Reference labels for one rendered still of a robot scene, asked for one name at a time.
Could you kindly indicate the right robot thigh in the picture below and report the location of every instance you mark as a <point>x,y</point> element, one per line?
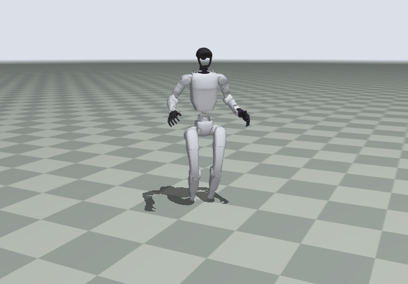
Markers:
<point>192,148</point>

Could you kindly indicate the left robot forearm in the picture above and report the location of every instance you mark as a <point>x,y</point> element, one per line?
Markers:
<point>233,105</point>

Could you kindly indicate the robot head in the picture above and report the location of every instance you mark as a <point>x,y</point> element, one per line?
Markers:
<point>204,53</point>

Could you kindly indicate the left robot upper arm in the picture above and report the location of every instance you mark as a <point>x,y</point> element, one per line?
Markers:
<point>224,88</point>

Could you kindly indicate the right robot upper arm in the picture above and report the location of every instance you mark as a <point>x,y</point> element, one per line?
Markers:
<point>183,81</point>

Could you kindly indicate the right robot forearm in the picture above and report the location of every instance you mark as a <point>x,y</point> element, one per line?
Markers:
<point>171,105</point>

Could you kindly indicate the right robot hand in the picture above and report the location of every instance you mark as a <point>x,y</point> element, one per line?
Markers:
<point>173,115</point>

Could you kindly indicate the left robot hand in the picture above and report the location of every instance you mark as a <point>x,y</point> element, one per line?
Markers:
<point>244,115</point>

